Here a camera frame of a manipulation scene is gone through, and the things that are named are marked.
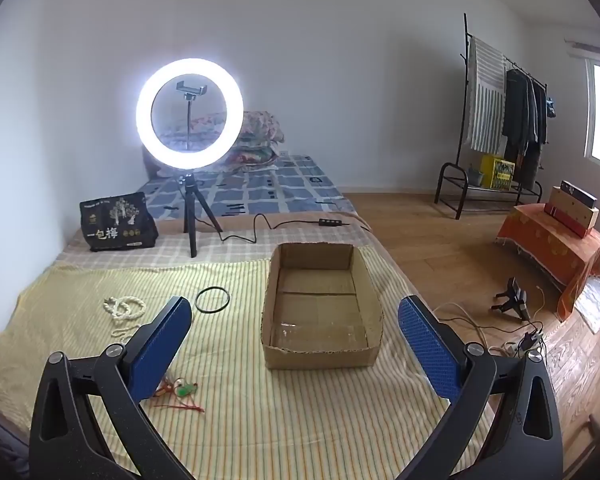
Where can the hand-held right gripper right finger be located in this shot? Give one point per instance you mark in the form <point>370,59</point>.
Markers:
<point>427,345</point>

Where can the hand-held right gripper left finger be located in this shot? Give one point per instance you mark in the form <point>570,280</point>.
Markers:
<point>160,345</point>

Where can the black bangle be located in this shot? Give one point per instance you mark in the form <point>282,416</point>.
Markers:
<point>197,301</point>

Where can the cardboard box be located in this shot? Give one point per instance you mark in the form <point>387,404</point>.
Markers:
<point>315,355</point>

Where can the yellow striped blanket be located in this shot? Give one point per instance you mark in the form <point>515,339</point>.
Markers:
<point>230,410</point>

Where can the white power strip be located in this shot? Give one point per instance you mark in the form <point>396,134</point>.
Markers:
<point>527,342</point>

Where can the small black floor tripod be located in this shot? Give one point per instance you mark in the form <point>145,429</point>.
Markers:
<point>517,295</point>

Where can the black tripod stand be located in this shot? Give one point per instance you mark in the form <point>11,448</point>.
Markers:
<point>192,240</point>

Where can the beige checked blanket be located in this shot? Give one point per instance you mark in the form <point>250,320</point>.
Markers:
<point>230,250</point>

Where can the black box with gold print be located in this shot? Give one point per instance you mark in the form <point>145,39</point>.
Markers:
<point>115,225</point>

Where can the small grey pot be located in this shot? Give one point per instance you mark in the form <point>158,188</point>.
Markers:
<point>476,175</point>

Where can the black clothes rack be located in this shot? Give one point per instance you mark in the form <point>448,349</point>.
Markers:
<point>450,167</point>

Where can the yellow box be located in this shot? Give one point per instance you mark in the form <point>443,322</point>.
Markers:
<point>497,172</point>

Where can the wooden box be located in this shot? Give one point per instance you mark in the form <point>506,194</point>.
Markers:
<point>575,217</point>

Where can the blue patterned bed sheet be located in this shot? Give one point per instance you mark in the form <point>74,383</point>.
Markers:
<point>280,185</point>

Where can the dark flat box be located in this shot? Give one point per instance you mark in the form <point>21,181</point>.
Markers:
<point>577,191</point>

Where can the floral folded quilt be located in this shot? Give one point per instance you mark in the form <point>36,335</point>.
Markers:
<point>260,135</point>

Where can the dark hanging clothes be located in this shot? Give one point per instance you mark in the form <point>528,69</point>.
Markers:
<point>517,110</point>

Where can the striped towel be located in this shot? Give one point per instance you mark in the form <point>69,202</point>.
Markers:
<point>485,100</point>

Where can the grey phone holder clamp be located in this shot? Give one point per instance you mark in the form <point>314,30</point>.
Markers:
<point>191,87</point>

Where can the small blue hanging item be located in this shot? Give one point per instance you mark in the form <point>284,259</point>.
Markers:
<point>551,107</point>

